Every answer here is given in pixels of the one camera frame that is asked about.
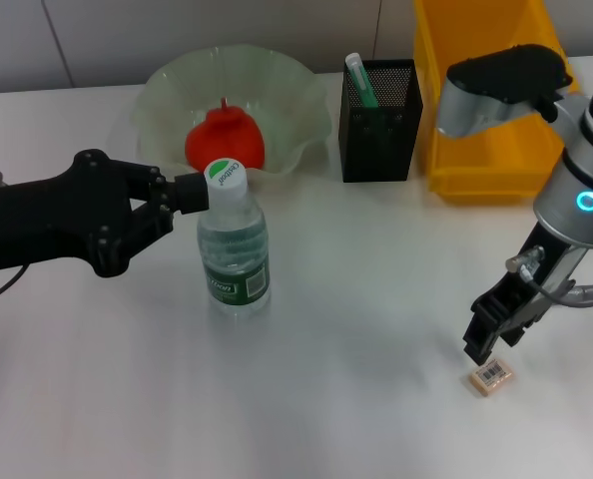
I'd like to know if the black mesh pen holder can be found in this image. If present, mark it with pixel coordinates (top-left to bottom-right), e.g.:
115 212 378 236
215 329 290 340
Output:
338 59 424 184

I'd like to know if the red pumpkin toy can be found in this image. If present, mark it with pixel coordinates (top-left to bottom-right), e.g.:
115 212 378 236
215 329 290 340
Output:
184 97 269 172

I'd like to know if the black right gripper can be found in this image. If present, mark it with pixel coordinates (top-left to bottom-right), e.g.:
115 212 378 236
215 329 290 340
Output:
462 224 589 366

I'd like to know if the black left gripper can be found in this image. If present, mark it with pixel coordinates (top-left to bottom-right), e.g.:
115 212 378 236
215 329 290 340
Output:
0 149 211 278

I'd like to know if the mint green pen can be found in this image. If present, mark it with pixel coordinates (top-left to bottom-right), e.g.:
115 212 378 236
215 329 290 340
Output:
344 52 380 109

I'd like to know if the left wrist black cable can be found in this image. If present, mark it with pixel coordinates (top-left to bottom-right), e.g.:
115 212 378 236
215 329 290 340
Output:
0 262 29 306

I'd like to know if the beige eraser with barcode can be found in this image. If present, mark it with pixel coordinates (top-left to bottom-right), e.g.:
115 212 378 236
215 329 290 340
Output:
467 361 516 400

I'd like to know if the green wavy glass fruit bowl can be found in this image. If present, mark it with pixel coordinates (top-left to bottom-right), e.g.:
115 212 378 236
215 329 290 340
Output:
134 45 333 184

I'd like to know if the clear green-label water bottle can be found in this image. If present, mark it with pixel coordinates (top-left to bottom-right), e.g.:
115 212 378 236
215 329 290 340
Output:
196 158 273 321

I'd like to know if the yellow plastic bin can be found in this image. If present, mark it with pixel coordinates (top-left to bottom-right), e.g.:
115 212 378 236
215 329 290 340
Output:
412 0 580 204

